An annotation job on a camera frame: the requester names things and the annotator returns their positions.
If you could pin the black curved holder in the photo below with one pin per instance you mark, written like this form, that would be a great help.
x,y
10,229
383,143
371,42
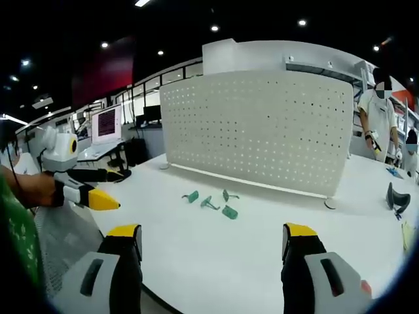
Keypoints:
x,y
394,198

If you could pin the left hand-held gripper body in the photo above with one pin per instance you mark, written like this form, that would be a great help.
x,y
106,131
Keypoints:
x,y
59,150

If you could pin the small blue part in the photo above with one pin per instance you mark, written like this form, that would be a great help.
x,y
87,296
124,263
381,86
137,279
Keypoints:
x,y
398,216

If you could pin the laptop with pink screen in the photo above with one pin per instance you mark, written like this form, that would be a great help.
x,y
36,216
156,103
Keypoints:
x,y
106,126

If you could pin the teal parts on table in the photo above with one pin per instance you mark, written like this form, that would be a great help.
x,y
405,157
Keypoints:
x,y
395,172

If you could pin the person's green patterned clothing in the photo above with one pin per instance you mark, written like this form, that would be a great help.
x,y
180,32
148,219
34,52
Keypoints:
x,y
16,242

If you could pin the black computer monitor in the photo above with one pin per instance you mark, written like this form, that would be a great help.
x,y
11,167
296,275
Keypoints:
x,y
152,114

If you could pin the black office chair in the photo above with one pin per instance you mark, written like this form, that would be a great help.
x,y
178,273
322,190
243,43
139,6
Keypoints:
x,y
131,153

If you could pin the white side desk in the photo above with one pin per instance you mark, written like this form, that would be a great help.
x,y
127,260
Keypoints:
x,y
98,151

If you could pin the pale yellow sheet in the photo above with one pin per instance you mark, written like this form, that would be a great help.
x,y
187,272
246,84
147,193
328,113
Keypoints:
x,y
408,235

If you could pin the person's left hand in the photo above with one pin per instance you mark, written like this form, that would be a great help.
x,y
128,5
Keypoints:
x,y
44,191

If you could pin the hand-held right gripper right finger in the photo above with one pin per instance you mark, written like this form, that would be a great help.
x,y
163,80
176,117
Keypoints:
x,y
311,288

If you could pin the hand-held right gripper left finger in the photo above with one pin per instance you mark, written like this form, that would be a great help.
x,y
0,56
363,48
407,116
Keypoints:
x,y
95,294

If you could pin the green hook assembly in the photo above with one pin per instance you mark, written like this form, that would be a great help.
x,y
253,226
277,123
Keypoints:
x,y
207,202
226,195
192,196
229,212

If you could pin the white perforated mounting plate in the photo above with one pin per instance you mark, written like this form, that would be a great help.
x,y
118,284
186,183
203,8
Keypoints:
x,y
255,131

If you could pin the grey mesh chair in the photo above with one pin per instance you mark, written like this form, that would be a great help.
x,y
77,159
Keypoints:
x,y
62,238

